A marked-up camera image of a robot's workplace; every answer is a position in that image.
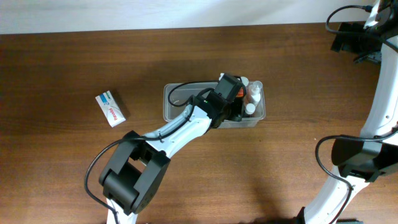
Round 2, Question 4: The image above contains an orange tablet tube white cap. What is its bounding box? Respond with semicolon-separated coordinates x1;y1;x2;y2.
236;77;249;98

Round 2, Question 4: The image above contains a dark brown syrup bottle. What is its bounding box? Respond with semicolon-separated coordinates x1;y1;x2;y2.
243;103;256;118

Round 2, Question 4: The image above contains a white Panadol box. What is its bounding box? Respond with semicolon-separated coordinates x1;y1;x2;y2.
95;91;126;128

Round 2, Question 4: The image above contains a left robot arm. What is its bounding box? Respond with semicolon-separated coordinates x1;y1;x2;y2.
99;74;245;223

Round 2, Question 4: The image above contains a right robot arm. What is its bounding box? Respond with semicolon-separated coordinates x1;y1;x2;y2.
292;0;397;223

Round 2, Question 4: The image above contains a clear plastic container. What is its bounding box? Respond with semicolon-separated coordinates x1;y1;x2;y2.
163;82;266;129

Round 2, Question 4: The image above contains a white calamine spray bottle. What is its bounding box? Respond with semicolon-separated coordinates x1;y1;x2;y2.
243;81;262;106

